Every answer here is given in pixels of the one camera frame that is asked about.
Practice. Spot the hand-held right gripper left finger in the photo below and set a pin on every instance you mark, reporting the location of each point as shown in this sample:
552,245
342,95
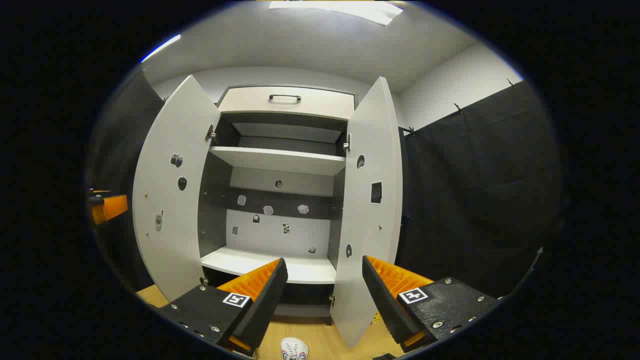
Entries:
265,305

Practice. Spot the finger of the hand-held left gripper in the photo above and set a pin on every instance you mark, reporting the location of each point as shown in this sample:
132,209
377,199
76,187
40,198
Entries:
112,207

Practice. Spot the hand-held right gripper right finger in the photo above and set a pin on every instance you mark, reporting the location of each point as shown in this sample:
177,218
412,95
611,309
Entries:
385,305

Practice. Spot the white shoe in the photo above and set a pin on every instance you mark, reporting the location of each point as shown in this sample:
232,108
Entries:
294,349

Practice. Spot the white cabinet door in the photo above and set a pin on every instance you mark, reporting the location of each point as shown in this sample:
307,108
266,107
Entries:
175,250
370,235

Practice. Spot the white grey shoe cabinet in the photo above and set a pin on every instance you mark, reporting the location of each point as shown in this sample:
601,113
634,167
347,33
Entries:
212,210

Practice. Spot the white cabinet drawer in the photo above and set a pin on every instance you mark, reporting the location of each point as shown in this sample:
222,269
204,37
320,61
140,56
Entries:
320,102

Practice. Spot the black backdrop cloth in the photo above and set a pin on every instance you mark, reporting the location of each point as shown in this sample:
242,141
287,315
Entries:
480,200

